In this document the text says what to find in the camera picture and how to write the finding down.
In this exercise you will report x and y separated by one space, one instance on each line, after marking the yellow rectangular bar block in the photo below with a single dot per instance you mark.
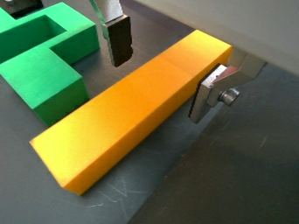
91 139

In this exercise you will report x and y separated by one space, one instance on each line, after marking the green zigzag block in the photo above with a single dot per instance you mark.
38 47

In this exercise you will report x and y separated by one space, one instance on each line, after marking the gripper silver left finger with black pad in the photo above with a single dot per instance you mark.
115 24

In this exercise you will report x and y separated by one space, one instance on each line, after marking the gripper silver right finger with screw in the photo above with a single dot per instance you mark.
217 86

